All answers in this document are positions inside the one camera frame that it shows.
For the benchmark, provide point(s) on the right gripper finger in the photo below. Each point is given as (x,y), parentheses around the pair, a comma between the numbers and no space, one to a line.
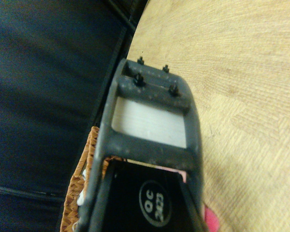
(145,149)

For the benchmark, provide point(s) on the pink plush toy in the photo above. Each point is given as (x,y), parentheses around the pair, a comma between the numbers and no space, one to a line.
(211,217)

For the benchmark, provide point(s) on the brown wicker basket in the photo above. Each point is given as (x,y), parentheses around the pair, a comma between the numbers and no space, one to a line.
(73,193)

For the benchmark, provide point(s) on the curtain stand pole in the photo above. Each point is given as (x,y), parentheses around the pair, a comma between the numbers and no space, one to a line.
(122,14)
(26,191)

